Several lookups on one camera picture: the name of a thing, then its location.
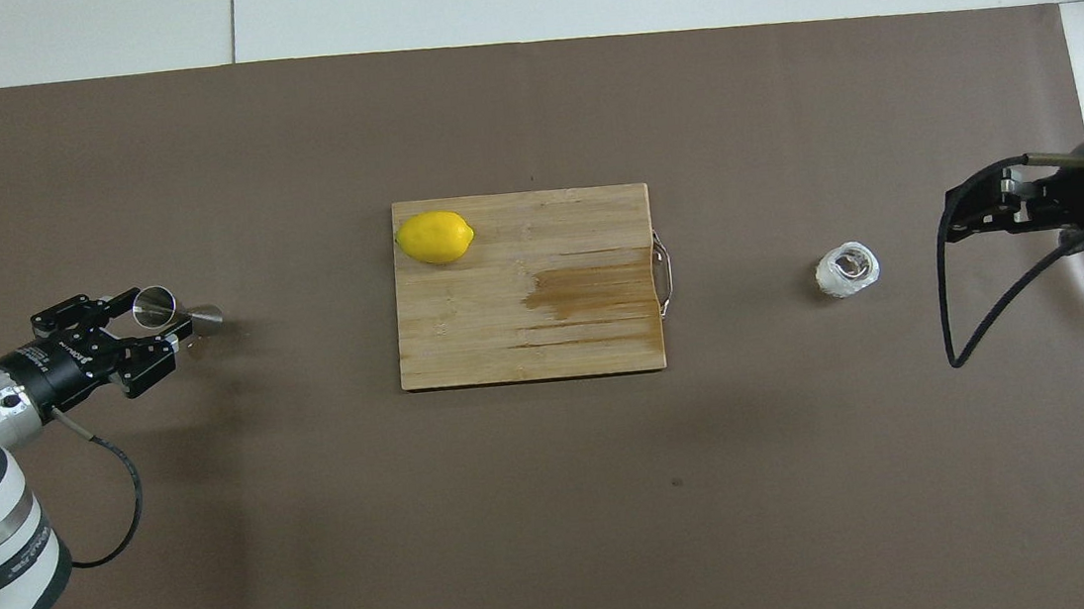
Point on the yellow lemon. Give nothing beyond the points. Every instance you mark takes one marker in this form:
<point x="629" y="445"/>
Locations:
<point x="434" y="237"/>

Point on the wooden cutting board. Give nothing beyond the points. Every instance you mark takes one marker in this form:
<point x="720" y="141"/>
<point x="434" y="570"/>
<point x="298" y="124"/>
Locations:
<point x="505" y="328"/>

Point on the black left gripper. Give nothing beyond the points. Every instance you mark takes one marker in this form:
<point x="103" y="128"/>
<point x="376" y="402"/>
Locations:
<point x="61" y="366"/>

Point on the brown paper table mat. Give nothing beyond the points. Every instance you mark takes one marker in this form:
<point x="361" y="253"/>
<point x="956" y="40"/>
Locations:
<point x="563" y="521"/>

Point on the small clear glass cup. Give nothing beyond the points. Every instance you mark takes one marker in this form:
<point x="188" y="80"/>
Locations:
<point x="847" y="271"/>

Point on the steel double jigger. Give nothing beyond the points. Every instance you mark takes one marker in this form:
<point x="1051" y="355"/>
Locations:
<point x="154" y="307"/>

